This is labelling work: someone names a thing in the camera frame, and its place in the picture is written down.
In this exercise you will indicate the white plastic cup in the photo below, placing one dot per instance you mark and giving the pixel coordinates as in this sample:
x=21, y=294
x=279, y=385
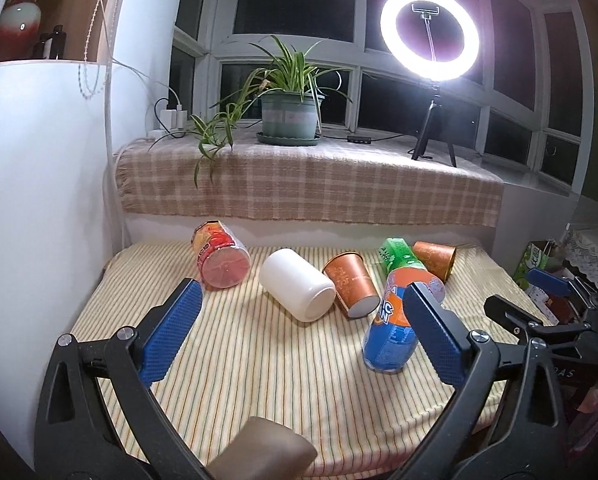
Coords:
x=302, y=290

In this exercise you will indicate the red cardboard box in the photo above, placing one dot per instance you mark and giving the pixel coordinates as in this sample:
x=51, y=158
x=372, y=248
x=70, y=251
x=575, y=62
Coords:
x=556, y=310

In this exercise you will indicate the green paper bag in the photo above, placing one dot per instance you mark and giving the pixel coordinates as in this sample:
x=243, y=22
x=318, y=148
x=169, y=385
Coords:
x=540, y=254

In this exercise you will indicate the spider plant in pot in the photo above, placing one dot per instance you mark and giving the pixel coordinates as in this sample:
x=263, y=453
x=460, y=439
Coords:
x=290, y=90

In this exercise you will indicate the brown rounded object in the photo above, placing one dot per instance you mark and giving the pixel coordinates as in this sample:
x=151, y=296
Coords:
x=263, y=449

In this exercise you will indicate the lace white cloth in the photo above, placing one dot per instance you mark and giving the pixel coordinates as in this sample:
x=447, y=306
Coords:
x=581, y=251

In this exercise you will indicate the white power strip chargers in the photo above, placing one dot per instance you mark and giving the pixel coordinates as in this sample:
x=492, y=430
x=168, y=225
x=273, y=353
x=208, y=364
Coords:
x=169, y=123

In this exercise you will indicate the orange gold cup open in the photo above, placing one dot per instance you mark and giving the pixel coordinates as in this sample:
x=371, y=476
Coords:
x=438, y=259

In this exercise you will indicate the green plastic cup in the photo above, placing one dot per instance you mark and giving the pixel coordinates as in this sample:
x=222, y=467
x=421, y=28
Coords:
x=395, y=253

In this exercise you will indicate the black tripod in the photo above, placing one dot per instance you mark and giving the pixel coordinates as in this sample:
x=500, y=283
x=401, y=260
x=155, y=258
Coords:
x=433, y=117

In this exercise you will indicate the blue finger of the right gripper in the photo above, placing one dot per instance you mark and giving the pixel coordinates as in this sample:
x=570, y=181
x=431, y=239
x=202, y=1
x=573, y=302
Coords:
x=521, y=324
x=575, y=290

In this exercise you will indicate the ring light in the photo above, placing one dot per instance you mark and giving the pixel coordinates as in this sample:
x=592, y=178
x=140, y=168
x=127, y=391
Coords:
x=432, y=67

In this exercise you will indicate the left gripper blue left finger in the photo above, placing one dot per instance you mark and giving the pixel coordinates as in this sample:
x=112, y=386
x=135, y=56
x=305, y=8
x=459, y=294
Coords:
x=97, y=417

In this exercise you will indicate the plaid brown blanket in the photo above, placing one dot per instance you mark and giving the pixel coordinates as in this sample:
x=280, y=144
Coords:
x=328, y=182

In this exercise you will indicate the orange gold cup near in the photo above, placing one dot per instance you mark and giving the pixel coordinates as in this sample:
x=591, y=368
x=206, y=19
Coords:
x=356, y=293

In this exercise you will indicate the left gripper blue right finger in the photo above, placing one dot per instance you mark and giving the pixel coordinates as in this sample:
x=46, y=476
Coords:
x=527, y=439

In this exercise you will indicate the red white vase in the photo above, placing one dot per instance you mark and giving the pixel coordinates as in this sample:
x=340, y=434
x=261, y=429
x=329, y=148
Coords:
x=19, y=24

